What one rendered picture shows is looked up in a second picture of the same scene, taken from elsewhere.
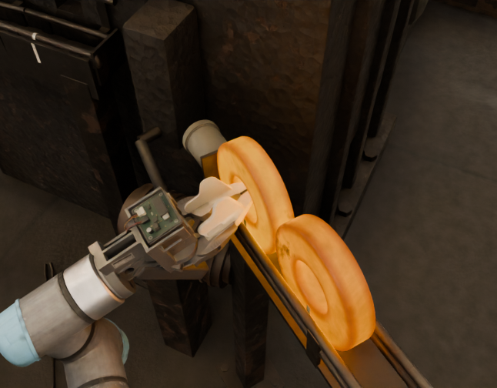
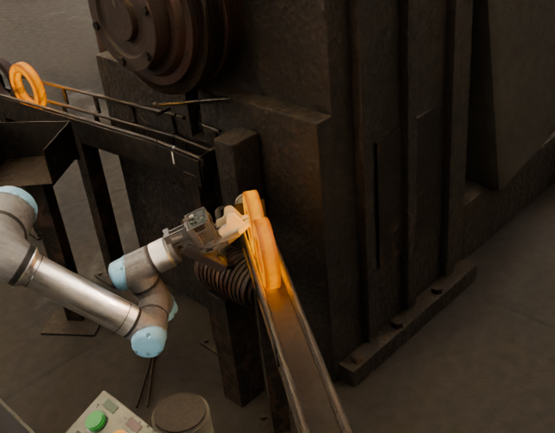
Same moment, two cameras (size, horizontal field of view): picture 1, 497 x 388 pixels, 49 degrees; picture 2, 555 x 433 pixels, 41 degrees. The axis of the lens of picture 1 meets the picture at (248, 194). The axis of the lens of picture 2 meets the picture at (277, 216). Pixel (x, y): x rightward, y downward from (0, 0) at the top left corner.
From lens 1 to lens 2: 118 cm
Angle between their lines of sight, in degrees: 26
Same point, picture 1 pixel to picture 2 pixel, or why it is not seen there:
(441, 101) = (533, 263)
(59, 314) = (141, 259)
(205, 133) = not seen: hidden behind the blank
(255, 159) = (251, 196)
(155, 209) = (198, 215)
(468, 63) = not seen: outside the picture
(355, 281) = (268, 238)
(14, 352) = (115, 275)
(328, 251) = (260, 225)
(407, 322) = (426, 416)
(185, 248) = (210, 240)
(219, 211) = (229, 221)
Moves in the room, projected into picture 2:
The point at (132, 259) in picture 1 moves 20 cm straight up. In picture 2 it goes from (181, 238) to (167, 162)
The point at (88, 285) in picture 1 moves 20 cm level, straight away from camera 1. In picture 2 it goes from (157, 247) to (149, 205)
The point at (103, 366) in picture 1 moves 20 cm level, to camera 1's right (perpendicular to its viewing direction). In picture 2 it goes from (156, 301) to (236, 312)
